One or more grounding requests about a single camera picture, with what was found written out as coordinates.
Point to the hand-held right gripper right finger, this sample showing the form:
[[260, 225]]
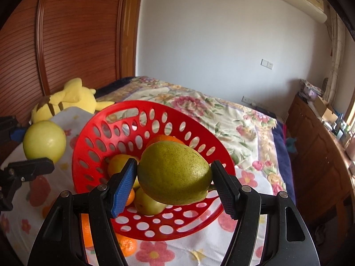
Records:
[[226, 194]]

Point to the blue cloth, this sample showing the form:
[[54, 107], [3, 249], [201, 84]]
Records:
[[291, 145]]

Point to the cardboard box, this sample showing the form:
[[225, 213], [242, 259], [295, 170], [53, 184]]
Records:
[[324, 109]]

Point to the green apple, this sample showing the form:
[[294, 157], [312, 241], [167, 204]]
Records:
[[44, 141], [148, 205]]

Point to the floral blanket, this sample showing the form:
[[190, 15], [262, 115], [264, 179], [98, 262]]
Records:
[[222, 122]]

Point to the large orange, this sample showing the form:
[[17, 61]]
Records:
[[86, 230], [165, 140]]

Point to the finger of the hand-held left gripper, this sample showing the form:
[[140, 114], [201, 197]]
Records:
[[27, 169], [15, 133]]

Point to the white strawberry print tablecloth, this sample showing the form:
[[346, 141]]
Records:
[[166, 252]]

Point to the white wall outlet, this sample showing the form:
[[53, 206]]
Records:
[[248, 100]]

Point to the small tangerine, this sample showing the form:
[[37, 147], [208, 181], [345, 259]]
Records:
[[127, 245], [130, 197]]

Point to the patterned curtain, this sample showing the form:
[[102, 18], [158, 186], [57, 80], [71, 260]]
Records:
[[335, 55]]

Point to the floral storage box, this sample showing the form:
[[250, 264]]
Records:
[[310, 90]]

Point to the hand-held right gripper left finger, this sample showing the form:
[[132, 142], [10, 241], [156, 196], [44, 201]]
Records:
[[124, 188]]

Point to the wooden slatted wardrobe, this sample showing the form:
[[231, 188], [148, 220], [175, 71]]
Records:
[[77, 33]]

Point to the red perforated plastic basket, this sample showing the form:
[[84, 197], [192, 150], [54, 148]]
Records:
[[91, 155]]

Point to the white wall switch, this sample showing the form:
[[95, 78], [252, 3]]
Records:
[[267, 63]]

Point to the long wooden cabinet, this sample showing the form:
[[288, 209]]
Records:
[[313, 155]]

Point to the yellow plush toy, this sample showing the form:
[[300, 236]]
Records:
[[75, 95]]

